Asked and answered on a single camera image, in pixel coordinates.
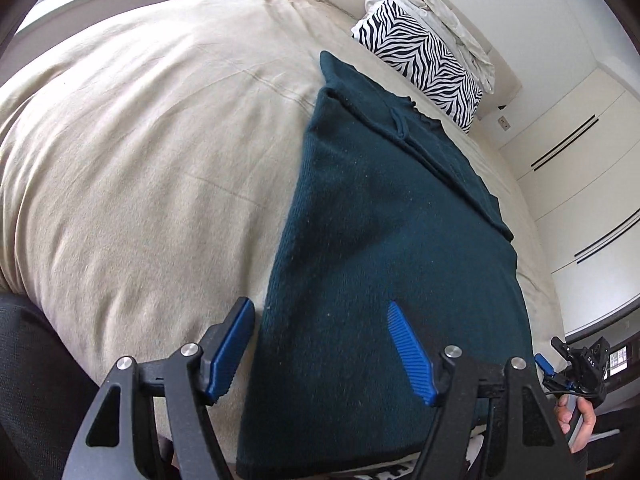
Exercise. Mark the zebra print pillow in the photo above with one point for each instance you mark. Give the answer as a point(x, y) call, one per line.
point(394, 34)

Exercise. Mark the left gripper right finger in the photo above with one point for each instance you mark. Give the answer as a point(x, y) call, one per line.
point(443, 379)

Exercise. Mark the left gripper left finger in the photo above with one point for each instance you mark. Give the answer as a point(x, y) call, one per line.
point(195, 377)

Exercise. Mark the crumpled white pillow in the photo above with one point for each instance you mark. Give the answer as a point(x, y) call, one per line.
point(458, 38)

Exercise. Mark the person's right hand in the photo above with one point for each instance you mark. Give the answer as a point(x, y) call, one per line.
point(576, 418)

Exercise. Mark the white wardrobe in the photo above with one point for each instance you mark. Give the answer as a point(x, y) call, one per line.
point(578, 169)

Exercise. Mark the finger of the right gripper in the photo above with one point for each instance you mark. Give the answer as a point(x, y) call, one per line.
point(545, 366)

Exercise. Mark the wall power socket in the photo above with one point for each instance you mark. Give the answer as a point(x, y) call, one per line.
point(503, 122)

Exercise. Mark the dark teal knit sweater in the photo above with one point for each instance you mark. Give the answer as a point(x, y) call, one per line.
point(386, 210)

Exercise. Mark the beige bed sheet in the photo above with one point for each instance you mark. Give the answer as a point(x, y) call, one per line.
point(149, 163)

